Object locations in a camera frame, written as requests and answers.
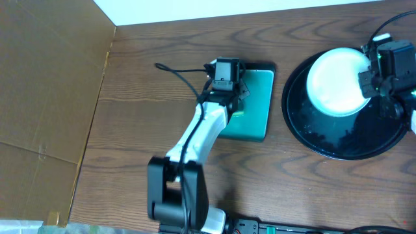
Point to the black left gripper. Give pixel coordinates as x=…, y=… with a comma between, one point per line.
x=244, y=90

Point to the green yellow sponge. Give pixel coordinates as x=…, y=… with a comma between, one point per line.
x=238, y=113

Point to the mint green plate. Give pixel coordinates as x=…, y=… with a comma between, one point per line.
x=333, y=82

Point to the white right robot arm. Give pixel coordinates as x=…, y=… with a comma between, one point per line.
x=413, y=122

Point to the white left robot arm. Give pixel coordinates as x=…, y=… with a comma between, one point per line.
x=177, y=192

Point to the black rectangular water tray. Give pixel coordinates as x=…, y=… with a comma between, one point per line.
x=255, y=97

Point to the round black tray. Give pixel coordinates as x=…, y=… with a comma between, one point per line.
x=360, y=136

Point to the brown cardboard panel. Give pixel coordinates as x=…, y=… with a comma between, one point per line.
x=53, y=57

